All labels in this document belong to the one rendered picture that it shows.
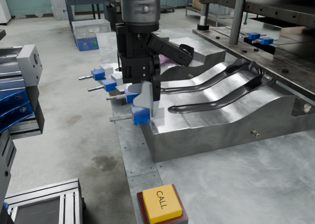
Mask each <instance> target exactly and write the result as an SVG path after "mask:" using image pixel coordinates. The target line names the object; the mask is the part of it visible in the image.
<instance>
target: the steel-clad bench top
mask: <svg viewBox="0 0 315 224"><path fill-rule="evenodd" d="M160 30H161V31H162V32H163V33H165V34H166V35H167V36H168V37H169V40H174V39H179V38H184V37H188V38H191V39H194V40H197V41H200V42H203V43H206V44H209V45H212V46H215V45H213V44H212V43H210V42H208V41H206V40H205V39H203V38H201V37H199V36H198V35H196V34H194V33H192V32H191V31H188V30H187V29H185V28H172V29H160ZM96 36H97V42H98V46H99V50H100V55H101V60H102V64H107V63H108V64H112V63H117V62H118V57H117V39H116V32H108V33H96ZM215 47H217V46H215ZM111 105H112V111H113V115H114V116H120V115H126V114H131V110H130V108H131V107H133V106H134V105H133V103H129V104H126V105H121V104H120V103H119V102H118V101H117V100H115V99H113V100H111ZM115 124H116V128H117V133H118V137H119V142H120V147H121V152H122V156H123V161H124V165H125V170H126V174H127V180H128V184H129V189H130V193H131V197H132V202H133V206H134V211H135V217H136V221H137V224H143V222H142V218H141V214H140V210H139V206H138V202H137V195H136V194H137V193H139V192H142V191H143V190H147V189H151V188H155V187H160V186H162V185H163V186H164V185H168V184H174V185H175V188H176V190H177V192H178V195H179V197H180V200H181V202H182V204H183V207H184V209H185V211H186V214H187V216H188V218H189V220H188V224H315V129H311V130H306V131H302V132H297V133H293V134H287V135H283V136H278V137H274V138H269V139H265V140H260V141H255V142H250V143H245V144H241V145H236V146H232V147H228V148H223V149H218V150H213V151H208V152H204V153H199V154H195V155H190V156H186V157H180V158H176V159H171V160H167V161H162V162H158V163H154V162H153V159H152V156H151V154H150V151H149V148H148V145H147V143H146V140H145V138H144V135H143V132H142V129H141V127H140V124H138V125H134V123H133V120H132V119H125V120H119V121H115Z"/></svg>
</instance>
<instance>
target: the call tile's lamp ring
mask: <svg viewBox="0 0 315 224"><path fill-rule="evenodd" d="M172 187H173V189H174V191H175V194H176V196H177V199H178V201H179V203H180V206H181V208H182V214H183V216H181V217H177V218H174V219H170V220H167V221H163V222H160V223H157V224H172V223H175V222H178V221H182V220H185V219H188V216H187V214H186V212H185V209H184V207H183V205H182V202H181V200H180V197H179V195H178V193H177V190H176V188H175V186H174V184H172ZM142 194H143V192H139V193H137V196H138V200H139V203H140V207H141V211H142V216H143V220H144V224H149V223H148V219H147V216H146V212H145V208H144V205H143V200H142V196H141V195H142Z"/></svg>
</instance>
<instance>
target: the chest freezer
mask: <svg viewBox="0 0 315 224"><path fill-rule="evenodd" d="M10 19H11V15H10V12H9V9H8V6H7V3H6V0H0V23H4V25H7V24H6V23H7V22H8V21H10Z"/></svg>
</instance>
